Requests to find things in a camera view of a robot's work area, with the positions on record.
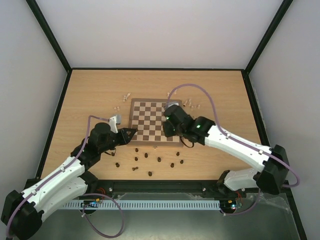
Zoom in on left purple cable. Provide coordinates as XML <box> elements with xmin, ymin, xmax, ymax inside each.
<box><xmin>5</xmin><ymin>115</ymin><xmax>125</xmax><ymax>238</ymax></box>

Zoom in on base circuit board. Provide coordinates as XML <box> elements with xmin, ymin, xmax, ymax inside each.
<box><xmin>219</xmin><ymin>197</ymin><xmax>244</xmax><ymax>210</ymax></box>
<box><xmin>80</xmin><ymin>198</ymin><xmax>103</xmax><ymax>208</ymax></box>

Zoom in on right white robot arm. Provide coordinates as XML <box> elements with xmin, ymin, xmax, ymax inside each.
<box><xmin>162</xmin><ymin>103</ymin><xmax>289</xmax><ymax>196</ymax></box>

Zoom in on wooden chessboard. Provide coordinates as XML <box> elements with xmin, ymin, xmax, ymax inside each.
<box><xmin>128</xmin><ymin>98</ymin><xmax>183</xmax><ymax>147</ymax></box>

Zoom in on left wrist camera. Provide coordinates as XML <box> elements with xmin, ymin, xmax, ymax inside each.
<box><xmin>109</xmin><ymin>114</ymin><xmax>122</xmax><ymax>125</ymax></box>

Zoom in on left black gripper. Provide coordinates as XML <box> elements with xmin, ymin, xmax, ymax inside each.
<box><xmin>100</xmin><ymin>127</ymin><xmax>137</xmax><ymax>153</ymax></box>

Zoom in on black aluminium frame rail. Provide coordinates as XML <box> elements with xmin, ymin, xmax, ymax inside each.
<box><xmin>24</xmin><ymin>178</ymin><xmax>251</xmax><ymax>195</ymax></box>

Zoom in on left base circuit board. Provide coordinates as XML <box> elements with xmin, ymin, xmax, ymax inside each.
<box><xmin>80</xmin><ymin>198</ymin><xmax>103</xmax><ymax>208</ymax></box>

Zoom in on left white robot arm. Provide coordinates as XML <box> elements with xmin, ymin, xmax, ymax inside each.
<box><xmin>0</xmin><ymin>122</ymin><xmax>136</xmax><ymax>240</ymax></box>

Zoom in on right base circuit board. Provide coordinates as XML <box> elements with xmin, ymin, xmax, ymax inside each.
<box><xmin>219</xmin><ymin>197</ymin><xmax>244</xmax><ymax>210</ymax></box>

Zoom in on white slotted cable duct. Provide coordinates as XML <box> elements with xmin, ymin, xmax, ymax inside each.
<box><xmin>60</xmin><ymin>200</ymin><xmax>221</xmax><ymax>211</ymax></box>

